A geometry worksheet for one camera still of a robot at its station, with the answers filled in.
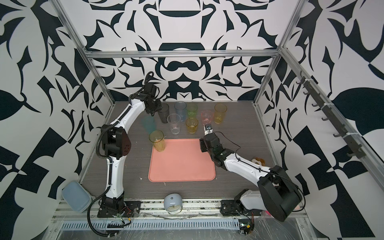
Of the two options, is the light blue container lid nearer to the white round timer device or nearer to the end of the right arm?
the white round timer device

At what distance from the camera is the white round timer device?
2.31 feet

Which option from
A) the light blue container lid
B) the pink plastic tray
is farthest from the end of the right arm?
the light blue container lid

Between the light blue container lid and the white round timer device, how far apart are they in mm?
395

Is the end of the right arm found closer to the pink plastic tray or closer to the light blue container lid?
the pink plastic tray

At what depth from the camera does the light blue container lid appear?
741mm
